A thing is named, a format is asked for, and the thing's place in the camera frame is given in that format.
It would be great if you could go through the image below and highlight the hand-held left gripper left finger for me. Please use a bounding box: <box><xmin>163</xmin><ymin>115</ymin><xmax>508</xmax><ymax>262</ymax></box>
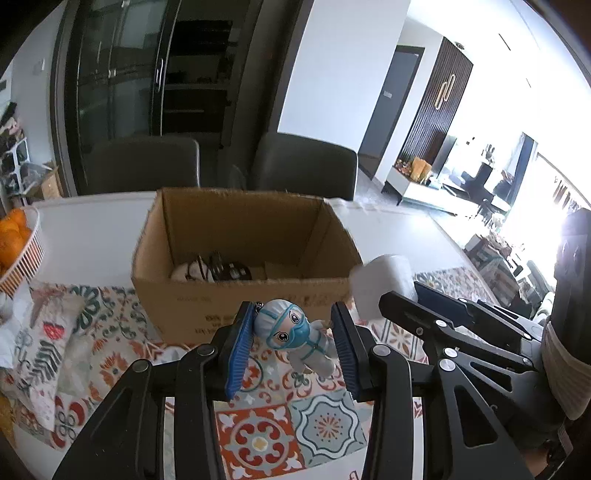
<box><xmin>51</xmin><ymin>301</ymin><xmax>257</xmax><ymax>480</ymax></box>

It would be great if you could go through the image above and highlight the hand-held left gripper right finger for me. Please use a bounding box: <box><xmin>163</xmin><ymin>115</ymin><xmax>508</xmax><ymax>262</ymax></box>
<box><xmin>331</xmin><ymin>302</ymin><xmax>532</xmax><ymax>480</ymax></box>

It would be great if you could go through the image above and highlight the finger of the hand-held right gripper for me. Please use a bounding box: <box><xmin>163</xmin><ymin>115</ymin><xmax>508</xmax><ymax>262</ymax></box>
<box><xmin>413</xmin><ymin>281</ymin><xmax>546</xmax><ymax>344</ymax></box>
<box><xmin>379</xmin><ymin>291</ymin><xmax>546</xmax><ymax>374</ymax></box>

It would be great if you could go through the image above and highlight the white suited toy figure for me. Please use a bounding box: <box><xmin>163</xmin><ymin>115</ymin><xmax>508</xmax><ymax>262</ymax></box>
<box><xmin>253</xmin><ymin>299</ymin><xmax>339</xmax><ymax>378</ymax></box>

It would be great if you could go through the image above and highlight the white power adapter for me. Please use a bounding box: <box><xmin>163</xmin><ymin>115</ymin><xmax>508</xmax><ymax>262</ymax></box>
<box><xmin>349</xmin><ymin>254</ymin><xmax>414</xmax><ymax>321</ymax></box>

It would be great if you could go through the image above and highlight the brown cardboard box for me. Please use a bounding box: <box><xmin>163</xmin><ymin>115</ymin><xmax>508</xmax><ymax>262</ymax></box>
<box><xmin>130</xmin><ymin>187</ymin><xmax>365</xmax><ymax>347</ymax></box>

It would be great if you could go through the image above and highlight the patterned table mat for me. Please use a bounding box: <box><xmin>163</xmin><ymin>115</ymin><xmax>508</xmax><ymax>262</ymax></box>
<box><xmin>28</xmin><ymin>265</ymin><xmax>499</xmax><ymax>472</ymax></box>

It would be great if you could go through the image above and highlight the white round object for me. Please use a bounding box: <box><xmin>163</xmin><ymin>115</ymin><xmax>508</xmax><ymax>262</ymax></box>
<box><xmin>171</xmin><ymin>261</ymin><xmax>213</xmax><ymax>281</ymax></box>

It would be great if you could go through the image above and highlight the white low cabinet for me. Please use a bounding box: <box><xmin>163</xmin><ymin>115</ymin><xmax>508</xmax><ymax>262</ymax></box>
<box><xmin>383</xmin><ymin>166</ymin><xmax>485</xmax><ymax>217</ymax></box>

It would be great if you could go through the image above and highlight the dark grey chair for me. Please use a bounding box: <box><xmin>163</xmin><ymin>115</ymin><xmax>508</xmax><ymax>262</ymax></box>
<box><xmin>252</xmin><ymin>133</ymin><xmax>358</xmax><ymax>201</ymax></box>
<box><xmin>85</xmin><ymin>136</ymin><xmax>201</xmax><ymax>197</ymax></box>

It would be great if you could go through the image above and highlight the strawberry printed cloth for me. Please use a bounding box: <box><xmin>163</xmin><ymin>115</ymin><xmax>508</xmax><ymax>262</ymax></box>
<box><xmin>0</xmin><ymin>281</ymin><xmax>109</xmax><ymax>432</ymax></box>

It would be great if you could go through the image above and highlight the dark door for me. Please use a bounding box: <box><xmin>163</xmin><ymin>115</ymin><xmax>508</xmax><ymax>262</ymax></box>
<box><xmin>358</xmin><ymin>46</ymin><xmax>426</xmax><ymax>181</ymax></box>

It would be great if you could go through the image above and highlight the orange and white basket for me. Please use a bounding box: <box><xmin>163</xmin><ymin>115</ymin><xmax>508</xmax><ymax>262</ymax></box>
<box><xmin>0</xmin><ymin>205</ymin><xmax>44</xmax><ymax>296</ymax></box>

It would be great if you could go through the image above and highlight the wooden crate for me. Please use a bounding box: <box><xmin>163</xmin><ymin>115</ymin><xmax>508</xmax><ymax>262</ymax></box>
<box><xmin>28</xmin><ymin>161</ymin><xmax>63</xmax><ymax>201</ymax></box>

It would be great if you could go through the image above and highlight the orange fruit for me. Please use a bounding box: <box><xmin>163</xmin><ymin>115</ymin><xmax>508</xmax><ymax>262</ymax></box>
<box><xmin>4</xmin><ymin>209</ymin><xmax>29</xmax><ymax>232</ymax></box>
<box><xmin>0</xmin><ymin>226</ymin><xmax>25</xmax><ymax>267</ymax></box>

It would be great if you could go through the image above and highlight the white shelf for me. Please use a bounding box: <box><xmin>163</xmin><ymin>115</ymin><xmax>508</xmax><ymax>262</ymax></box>
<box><xmin>0</xmin><ymin>102</ymin><xmax>33</xmax><ymax>208</ymax></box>

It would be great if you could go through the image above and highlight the black glass door cabinet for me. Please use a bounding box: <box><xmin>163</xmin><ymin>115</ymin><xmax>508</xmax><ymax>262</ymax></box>
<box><xmin>51</xmin><ymin>0</ymin><xmax>305</xmax><ymax>195</ymax></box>

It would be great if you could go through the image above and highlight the dark slatted wall panel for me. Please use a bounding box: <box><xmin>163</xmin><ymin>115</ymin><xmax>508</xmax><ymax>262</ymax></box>
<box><xmin>399</xmin><ymin>37</ymin><xmax>474</xmax><ymax>162</ymax></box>

